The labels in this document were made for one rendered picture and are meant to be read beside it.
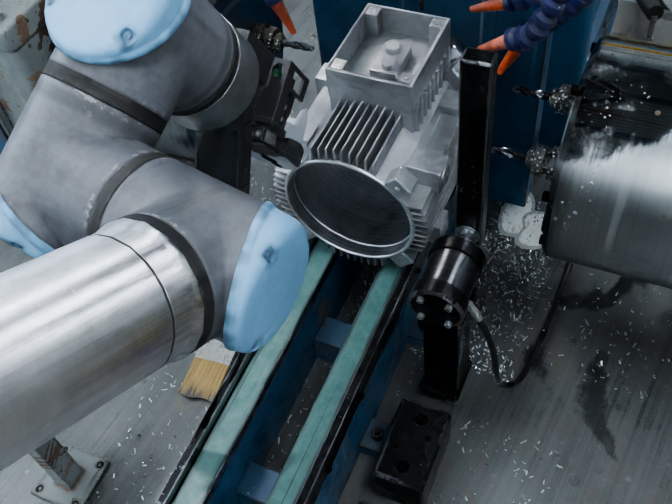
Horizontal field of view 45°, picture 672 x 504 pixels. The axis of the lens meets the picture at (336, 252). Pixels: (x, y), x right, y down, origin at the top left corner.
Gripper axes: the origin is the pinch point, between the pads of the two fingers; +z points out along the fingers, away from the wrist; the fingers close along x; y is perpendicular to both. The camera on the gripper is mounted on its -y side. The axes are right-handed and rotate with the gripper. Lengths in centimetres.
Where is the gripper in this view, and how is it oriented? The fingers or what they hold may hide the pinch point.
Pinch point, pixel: (285, 165)
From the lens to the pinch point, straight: 88.3
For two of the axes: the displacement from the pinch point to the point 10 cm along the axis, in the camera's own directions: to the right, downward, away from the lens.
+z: 2.8, 1.5, 9.5
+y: 3.0, -9.5, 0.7
